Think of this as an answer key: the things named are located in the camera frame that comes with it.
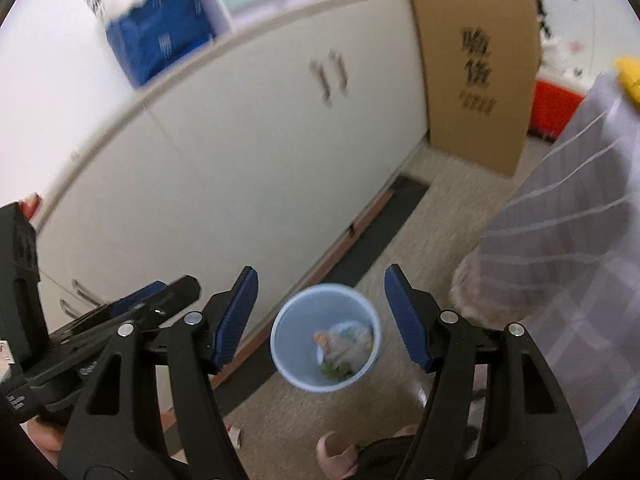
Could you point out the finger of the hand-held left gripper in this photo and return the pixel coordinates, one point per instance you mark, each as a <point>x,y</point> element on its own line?
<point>145,300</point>
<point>70,370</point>

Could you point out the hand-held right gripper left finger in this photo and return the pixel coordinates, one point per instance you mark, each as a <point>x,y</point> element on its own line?
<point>235,320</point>

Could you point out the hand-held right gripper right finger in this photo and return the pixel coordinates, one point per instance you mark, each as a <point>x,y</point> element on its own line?
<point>405,320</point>

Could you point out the light blue trash bin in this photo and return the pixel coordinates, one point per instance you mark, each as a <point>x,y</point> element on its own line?
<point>295,330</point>

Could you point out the pink plastic bag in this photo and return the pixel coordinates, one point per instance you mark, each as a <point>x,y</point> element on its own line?
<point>330,345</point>

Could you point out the green leafy vegetable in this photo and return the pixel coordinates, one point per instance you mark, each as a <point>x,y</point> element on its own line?
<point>335,370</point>

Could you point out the person's left hand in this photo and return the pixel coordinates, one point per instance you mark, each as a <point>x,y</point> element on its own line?
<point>45,440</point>

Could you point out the red wrapper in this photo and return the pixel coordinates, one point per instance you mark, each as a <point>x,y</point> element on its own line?
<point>32,207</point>

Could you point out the small white wrapper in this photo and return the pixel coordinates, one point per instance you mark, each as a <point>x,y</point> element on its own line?
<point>235,435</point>

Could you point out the dark cloth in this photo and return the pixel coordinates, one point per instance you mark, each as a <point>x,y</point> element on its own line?
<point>385,457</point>

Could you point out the pink slipper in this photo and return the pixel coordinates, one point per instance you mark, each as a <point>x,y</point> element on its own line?
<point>335,452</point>

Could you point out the white low cabinet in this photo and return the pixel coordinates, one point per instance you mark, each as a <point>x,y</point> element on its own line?
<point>250,160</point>

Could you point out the table with grey checked cloth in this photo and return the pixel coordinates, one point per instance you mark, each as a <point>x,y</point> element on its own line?
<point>575,260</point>

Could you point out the tall cardboard box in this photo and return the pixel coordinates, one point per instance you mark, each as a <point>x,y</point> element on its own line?
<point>475,110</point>

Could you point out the red storage box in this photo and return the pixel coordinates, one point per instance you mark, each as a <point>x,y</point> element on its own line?
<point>555,105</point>

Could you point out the blue plastic package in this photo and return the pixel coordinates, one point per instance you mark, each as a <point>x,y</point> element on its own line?
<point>160,35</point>

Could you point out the white plastic bag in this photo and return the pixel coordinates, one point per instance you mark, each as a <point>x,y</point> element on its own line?
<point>555,52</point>

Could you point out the yellow snack packet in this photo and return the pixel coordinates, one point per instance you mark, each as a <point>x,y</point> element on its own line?
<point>629,72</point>

